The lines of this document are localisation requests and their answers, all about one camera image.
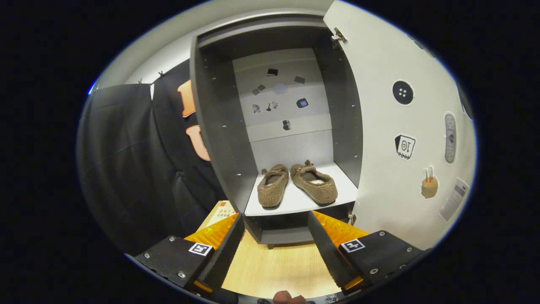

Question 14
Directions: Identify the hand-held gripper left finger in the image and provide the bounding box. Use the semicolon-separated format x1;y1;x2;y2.
134;212;246;296

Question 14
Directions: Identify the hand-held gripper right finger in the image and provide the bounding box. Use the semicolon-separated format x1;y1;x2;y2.
307;210;424;296

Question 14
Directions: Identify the brown fuzzy shoe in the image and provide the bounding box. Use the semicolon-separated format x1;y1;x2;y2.
257;164;290;208
290;160;338;206

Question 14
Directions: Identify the grey shoe cabinet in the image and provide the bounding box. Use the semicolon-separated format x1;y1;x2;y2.
190;15;364;250

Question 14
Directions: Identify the beige orange cover book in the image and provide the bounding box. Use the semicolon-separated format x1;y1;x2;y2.
196;200;239;232

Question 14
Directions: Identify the black backdrop cloth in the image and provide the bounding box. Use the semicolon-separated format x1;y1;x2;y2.
77;59;228;256

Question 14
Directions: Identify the row of black cloth clips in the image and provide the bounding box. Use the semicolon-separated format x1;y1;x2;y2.
137;71;165;85

